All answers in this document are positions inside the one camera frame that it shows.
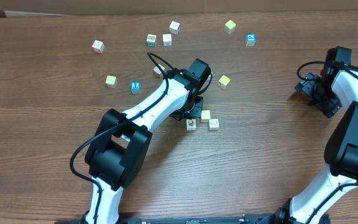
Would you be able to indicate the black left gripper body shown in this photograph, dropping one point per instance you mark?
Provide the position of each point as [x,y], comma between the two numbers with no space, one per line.
[194,112]

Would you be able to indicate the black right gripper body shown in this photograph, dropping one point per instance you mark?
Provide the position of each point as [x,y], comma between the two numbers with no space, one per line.
[306,86]

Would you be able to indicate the yellow S wooden block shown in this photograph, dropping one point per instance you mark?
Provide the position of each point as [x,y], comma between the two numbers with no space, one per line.
[205,116]

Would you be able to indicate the red bird yellow block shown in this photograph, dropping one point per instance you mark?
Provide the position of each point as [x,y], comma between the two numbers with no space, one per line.
[191,125]

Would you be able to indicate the engraved plain wooden block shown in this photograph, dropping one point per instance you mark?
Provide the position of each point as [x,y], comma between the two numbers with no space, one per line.
[213,124]

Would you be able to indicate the yellow top duck block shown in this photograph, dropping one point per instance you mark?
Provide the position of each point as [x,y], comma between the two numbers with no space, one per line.
[223,82]

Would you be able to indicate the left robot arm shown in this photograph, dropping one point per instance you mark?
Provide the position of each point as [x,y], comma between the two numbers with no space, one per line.
[121,141]

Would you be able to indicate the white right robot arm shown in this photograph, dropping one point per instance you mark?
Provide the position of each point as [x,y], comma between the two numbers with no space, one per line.
[335,88]

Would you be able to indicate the red C wooden block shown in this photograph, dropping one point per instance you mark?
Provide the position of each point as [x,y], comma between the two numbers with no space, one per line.
[157,71]

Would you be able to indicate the blue T wooden block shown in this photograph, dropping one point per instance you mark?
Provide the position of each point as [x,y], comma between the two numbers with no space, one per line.
[135,87]

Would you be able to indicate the ice cream wooden block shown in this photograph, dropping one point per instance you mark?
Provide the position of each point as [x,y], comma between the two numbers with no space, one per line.
[167,40]

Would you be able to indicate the green B wooden block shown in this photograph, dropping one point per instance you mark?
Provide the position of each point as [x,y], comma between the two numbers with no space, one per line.
[151,40]

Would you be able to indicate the dark green J wooden block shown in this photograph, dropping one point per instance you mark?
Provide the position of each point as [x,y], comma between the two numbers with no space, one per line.
[174,27]

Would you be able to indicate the yellow top left block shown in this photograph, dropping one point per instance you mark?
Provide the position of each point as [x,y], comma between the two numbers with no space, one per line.
[111,81]

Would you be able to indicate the yellow top far block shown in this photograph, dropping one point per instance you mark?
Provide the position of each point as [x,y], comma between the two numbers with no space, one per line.
[229,26]

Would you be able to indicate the blue top turtle block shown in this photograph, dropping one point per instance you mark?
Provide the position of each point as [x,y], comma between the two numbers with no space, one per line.
[250,40]

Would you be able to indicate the red U wooden block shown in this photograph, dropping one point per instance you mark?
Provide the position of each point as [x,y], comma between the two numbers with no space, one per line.
[98,46]

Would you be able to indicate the brown cardboard backdrop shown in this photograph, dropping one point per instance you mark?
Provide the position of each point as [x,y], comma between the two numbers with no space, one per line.
[116,7]

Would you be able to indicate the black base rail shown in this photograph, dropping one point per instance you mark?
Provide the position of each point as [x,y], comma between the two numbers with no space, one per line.
[246,219]

